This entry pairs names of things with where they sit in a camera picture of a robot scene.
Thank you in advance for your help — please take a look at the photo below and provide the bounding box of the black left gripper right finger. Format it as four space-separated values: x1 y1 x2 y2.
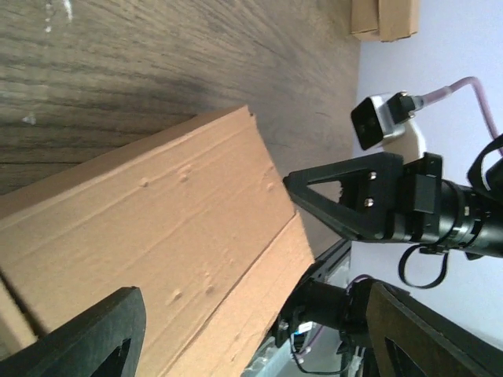
366 282 502 376

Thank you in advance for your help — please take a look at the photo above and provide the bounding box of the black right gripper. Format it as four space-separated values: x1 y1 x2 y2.
283 152 442 243

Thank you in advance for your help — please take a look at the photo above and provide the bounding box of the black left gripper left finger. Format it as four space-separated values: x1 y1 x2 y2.
1 287 146 377

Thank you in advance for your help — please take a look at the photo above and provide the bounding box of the brown cardboard box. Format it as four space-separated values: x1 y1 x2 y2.
1 106 313 376
351 0 420 42

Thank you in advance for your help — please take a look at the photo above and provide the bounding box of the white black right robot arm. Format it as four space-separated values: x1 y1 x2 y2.
283 137 502 290

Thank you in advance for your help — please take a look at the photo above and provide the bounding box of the folded brown cardboard box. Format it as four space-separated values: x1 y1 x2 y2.
351 0 420 42

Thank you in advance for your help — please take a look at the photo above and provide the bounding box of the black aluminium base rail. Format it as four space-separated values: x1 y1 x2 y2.
310 240 352 283

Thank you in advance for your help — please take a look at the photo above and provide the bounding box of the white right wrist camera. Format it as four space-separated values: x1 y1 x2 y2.
351 92 427 163

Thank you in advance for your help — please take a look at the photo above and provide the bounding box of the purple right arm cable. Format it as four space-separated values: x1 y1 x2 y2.
408 76 503 158

